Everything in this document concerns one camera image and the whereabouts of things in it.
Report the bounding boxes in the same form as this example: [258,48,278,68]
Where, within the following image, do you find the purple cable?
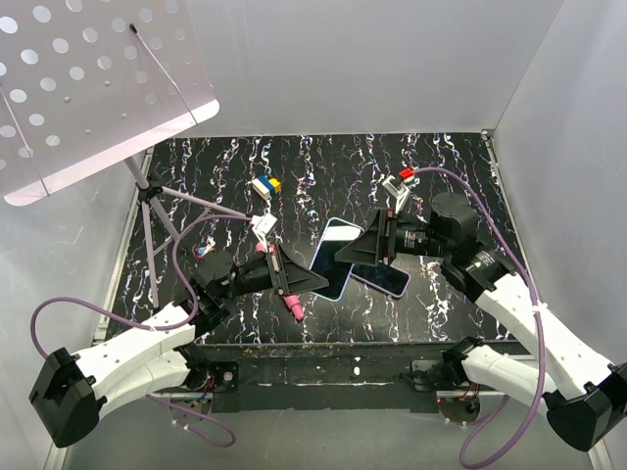
[410,166,548,470]
[29,212,261,447]

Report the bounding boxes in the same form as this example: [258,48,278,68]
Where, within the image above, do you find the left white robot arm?
[28,245,328,448]

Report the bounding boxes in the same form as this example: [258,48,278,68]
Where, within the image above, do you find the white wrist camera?
[382,168,415,214]
[251,213,278,253]

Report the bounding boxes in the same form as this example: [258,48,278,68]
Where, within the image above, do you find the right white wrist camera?
[382,168,415,214]

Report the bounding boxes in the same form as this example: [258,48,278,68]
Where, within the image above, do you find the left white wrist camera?
[251,213,278,253]

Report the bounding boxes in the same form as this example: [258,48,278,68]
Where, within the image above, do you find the small orange toy figure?
[195,245,216,259]

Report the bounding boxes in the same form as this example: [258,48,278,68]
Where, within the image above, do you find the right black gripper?
[334,207,451,266]

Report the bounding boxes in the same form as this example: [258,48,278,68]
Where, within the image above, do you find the pink marker pen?
[256,242,305,322]

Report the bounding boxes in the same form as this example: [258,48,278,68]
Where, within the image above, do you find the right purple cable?
[410,166,548,470]

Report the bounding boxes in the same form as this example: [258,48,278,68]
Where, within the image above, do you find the phone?
[310,217,362,302]
[352,264,410,299]

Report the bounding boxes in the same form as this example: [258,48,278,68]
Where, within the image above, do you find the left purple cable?
[29,212,261,447]

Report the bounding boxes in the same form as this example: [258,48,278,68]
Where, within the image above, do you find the perforated white music stand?
[0,0,254,312]

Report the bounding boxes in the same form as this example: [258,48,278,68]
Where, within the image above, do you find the phone in purple case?
[352,264,410,299]

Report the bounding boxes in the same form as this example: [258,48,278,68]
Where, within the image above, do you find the white blue yellow toy blocks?
[251,176,282,201]

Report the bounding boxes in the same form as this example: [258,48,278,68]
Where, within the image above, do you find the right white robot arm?
[335,193,626,451]

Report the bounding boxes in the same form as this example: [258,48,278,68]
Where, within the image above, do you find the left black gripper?
[217,244,329,301]

